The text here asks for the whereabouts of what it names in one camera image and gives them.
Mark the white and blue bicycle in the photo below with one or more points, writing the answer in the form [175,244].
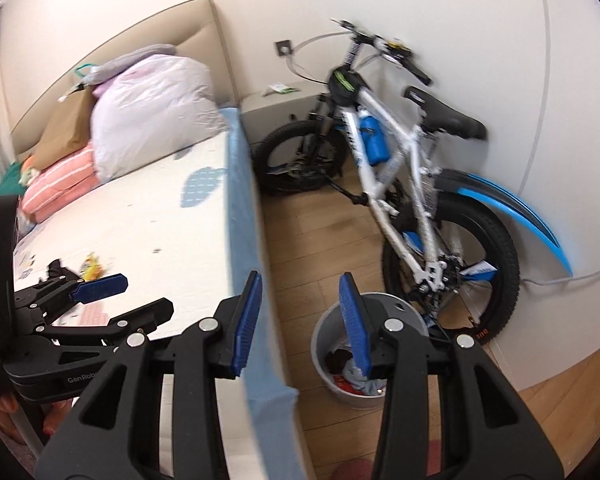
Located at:
[405,175]

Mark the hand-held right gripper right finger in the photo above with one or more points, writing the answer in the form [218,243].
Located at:
[355,325]

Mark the white bagged quilt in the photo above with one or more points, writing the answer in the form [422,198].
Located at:
[155,115]

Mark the blue water bottle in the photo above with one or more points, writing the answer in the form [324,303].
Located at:
[374,140]

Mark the white and green paper packet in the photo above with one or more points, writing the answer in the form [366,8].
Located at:
[280,89]

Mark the black and green frame bag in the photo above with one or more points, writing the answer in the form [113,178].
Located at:
[344,85]

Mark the beige bed headboard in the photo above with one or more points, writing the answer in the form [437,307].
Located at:
[180,25]

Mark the green plush cloth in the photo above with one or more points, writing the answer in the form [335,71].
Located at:
[7,180]

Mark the pink striped pillows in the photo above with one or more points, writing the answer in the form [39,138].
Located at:
[60,185]

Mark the light blue knitted cloth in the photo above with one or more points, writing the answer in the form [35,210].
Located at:
[365,382]

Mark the orange and green plush toy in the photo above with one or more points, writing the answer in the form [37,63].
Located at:
[31,172]

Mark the light purple pillow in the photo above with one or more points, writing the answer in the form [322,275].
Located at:
[130,60]

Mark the white patterned bed mat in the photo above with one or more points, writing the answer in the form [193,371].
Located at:
[155,240]

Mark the dark crumpled wrapper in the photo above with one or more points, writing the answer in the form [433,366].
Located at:
[337,360]

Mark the light blue mattress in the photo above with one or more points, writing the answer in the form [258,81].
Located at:
[265,410]

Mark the yellow snack packet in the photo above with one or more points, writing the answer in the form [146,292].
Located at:
[91,266]

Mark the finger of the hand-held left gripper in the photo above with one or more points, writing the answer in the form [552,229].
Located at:
[130,320]
[100,290]

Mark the person's left hand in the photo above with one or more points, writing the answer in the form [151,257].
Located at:
[60,417]

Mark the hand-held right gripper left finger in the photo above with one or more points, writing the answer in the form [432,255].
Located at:
[245,320]

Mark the red paper packet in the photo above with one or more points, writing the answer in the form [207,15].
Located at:
[340,386]

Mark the brown paper bag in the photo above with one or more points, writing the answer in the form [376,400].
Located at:
[65,130]

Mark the grey round trash bin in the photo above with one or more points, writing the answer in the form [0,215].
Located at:
[325,340]

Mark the grey wall socket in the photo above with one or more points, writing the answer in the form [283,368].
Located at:
[283,47]

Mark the grey nightstand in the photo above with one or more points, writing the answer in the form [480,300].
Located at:
[275,115]

